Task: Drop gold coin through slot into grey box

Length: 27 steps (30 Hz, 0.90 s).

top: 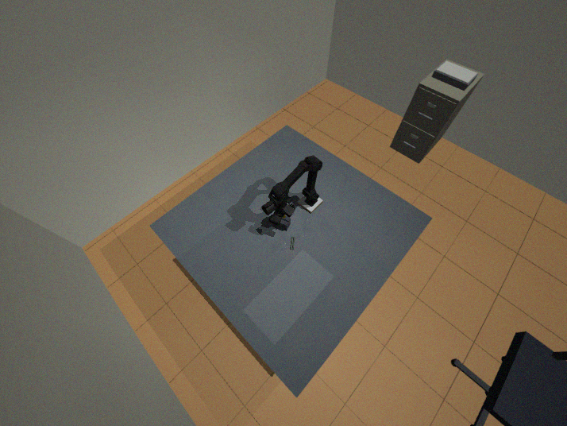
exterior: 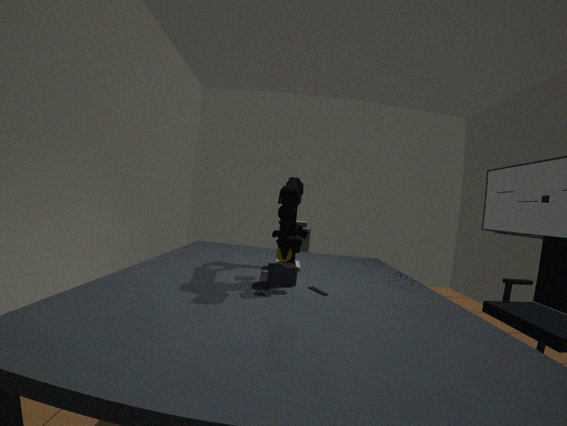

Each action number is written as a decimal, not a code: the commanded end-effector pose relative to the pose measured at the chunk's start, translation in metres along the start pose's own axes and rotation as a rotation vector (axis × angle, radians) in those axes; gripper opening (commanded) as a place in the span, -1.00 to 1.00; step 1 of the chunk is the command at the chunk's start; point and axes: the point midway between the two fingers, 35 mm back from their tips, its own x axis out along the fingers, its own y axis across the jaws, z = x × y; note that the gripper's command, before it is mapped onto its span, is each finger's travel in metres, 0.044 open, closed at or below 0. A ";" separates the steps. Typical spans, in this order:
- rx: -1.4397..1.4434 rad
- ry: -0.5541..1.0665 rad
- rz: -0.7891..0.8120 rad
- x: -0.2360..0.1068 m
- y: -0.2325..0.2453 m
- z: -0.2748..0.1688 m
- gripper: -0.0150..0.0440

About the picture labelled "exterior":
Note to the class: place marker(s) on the green rectangular frame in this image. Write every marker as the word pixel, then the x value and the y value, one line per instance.
pixel 318 290

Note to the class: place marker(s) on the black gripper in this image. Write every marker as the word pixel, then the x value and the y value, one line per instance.
pixel 285 239

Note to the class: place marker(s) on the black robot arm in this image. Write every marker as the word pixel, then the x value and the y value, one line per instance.
pixel 290 198

